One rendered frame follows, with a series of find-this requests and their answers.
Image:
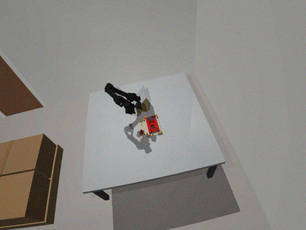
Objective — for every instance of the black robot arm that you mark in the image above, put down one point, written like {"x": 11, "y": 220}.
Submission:
{"x": 119, "y": 100}

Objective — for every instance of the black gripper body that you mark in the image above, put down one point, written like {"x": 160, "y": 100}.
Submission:
{"x": 138, "y": 105}

